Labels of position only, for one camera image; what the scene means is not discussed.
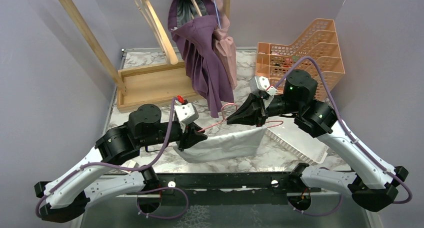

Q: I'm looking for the wooden clothes rack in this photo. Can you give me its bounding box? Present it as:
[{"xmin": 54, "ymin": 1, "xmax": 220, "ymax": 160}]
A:
[{"xmin": 52, "ymin": 0, "xmax": 233, "ymax": 113}]

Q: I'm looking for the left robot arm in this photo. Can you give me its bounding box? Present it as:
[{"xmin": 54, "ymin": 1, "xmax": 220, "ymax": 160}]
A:
[{"xmin": 34, "ymin": 99, "xmax": 207, "ymax": 223}]

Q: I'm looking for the orange plastic file organizer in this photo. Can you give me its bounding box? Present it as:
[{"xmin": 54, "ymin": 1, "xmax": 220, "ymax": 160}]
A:
[{"xmin": 255, "ymin": 18, "xmax": 345, "ymax": 90}]

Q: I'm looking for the pink wire hanger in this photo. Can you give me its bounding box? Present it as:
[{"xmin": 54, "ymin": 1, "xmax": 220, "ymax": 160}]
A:
[{"xmin": 198, "ymin": 102, "xmax": 285, "ymax": 134}]

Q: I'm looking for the white garment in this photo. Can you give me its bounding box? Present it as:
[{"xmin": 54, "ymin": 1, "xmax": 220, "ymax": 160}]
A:
[{"xmin": 172, "ymin": 126, "xmax": 267, "ymax": 163}]

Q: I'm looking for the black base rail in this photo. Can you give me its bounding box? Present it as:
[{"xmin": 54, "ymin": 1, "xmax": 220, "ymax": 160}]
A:
[{"xmin": 137, "ymin": 165, "xmax": 322, "ymax": 214}]

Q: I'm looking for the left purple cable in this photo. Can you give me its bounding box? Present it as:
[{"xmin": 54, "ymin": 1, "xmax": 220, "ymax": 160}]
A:
[{"xmin": 34, "ymin": 96, "xmax": 190, "ymax": 221}]

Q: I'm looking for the blue wire hanger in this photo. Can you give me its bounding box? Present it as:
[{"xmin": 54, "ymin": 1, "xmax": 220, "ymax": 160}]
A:
[{"xmin": 213, "ymin": 0, "xmax": 222, "ymax": 29}]

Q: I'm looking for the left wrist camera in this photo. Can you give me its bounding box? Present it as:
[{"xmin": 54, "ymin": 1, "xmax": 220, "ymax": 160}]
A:
[{"xmin": 174, "ymin": 103, "xmax": 199, "ymax": 125}]

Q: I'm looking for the white laundry basket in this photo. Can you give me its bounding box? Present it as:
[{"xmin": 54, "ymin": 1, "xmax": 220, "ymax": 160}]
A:
[{"xmin": 265, "ymin": 118, "xmax": 329, "ymax": 165}]

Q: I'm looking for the purple garment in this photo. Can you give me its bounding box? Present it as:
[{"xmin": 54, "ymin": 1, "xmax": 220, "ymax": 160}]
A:
[{"xmin": 167, "ymin": 0, "xmax": 234, "ymax": 118}]

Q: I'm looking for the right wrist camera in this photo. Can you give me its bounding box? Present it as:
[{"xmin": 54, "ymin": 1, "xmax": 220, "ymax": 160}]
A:
[{"xmin": 249, "ymin": 76, "xmax": 278, "ymax": 100}]

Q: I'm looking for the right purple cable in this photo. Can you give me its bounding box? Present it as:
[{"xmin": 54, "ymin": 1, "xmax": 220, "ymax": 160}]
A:
[{"xmin": 274, "ymin": 56, "xmax": 414, "ymax": 217}]

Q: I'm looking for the wooden hanger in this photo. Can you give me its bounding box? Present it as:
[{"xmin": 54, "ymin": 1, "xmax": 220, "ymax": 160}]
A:
[
  {"xmin": 134, "ymin": 0, "xmax": 179, "ymax": 65},
  {"xmin": 187, "ymin": 0, "xmax": 203, "ymax": 17}
]

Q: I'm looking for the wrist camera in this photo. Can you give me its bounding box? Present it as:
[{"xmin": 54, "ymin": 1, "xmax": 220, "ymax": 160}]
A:
[
  {"xmin": 249, "ymin": 76, "xmax": 278, "ymax": 100},
  {"xmin": 174, "ymin": 103, "xmax": 199, "ymax": 125}
]

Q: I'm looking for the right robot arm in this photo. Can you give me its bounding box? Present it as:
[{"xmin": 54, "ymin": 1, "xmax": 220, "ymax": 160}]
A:
[{"xmin": 227, "ymin": 69, "xmax": 408, "ymax": 212}]

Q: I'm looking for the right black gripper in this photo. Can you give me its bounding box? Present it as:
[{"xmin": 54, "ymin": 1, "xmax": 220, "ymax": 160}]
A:
[{"xmin": 226, "ymin": 93, "xmax": 302, "ymax": 128}]

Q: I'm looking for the purple cable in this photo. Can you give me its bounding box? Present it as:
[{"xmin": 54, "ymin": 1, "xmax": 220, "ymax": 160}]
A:
[
  {"xmin": 274, "ymin": 56, "xmax": 414, "ymax": 217},
  {"xmin": 34, "ymin": 96, "xmax": 190, "ymax": 221}
]

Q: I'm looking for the pink pleated skirt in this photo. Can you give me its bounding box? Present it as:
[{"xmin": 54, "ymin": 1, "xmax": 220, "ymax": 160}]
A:
[{"xmin": 212, "ymin": 0, "xmax": 238, "ymax": 90}]

